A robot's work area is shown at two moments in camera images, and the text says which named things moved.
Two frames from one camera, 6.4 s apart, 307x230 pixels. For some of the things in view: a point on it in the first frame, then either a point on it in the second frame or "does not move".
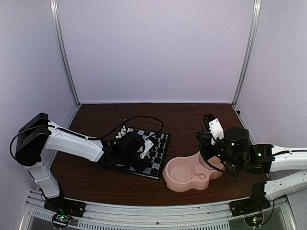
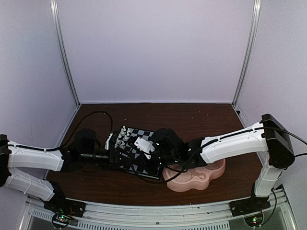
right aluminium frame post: (256, 17) does not move
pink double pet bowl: (183, 174) does not move
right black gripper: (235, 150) -> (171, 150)
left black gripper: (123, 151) -> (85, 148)
